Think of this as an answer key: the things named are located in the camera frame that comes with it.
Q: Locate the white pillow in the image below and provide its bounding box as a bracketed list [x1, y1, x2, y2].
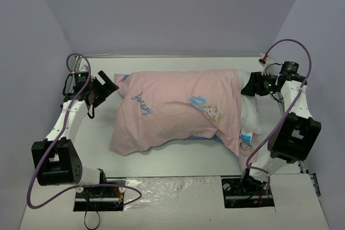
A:
[237, 69, 262, 135]

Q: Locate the pink and blue Frozen pillowcase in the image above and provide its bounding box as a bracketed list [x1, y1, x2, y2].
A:
[109, 69, 257, 170]

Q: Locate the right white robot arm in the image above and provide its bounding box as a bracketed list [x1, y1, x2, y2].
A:
[239, 61, 321, 194]

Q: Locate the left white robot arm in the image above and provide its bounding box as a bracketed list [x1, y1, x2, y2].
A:
[31, 71, 119, 197]

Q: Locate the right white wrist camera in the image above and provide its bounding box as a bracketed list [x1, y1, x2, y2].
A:
[258, 53, 274, 75]

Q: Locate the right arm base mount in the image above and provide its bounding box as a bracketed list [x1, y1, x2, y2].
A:
[221, 176, 274, 209]

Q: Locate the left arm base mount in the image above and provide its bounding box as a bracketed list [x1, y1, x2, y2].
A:
[73, 187, 125, 212]

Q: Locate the black cable loop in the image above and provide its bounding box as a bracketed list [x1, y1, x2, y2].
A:
[83, 208, 101, 230]

